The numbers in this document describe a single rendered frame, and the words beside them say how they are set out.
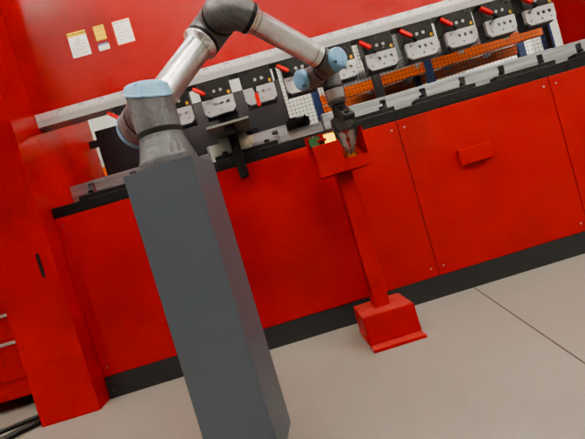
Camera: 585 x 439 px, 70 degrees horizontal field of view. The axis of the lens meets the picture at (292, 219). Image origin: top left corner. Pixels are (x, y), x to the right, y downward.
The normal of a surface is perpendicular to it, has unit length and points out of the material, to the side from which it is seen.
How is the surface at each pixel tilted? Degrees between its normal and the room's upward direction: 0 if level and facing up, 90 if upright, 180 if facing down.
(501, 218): 90
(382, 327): 90
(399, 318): 90
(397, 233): 90
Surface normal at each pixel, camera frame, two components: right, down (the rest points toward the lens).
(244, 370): -0.11, 0.06
